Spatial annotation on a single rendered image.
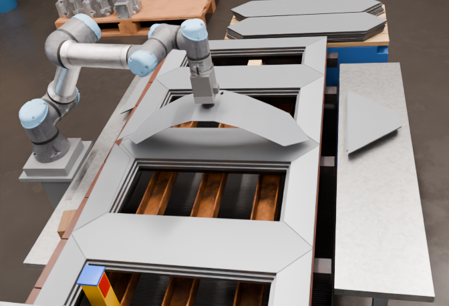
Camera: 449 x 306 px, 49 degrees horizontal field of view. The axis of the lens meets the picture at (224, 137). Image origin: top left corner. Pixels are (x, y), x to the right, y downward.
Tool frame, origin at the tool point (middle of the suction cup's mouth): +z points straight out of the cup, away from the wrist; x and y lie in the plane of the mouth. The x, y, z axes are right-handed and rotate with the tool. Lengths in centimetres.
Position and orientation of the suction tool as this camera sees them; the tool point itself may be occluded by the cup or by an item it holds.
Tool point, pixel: (208, 107)
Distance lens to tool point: 169.7
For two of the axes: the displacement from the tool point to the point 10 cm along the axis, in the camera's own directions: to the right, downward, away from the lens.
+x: -9.8, 0.0, 2.1
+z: 1.3, 7.7, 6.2
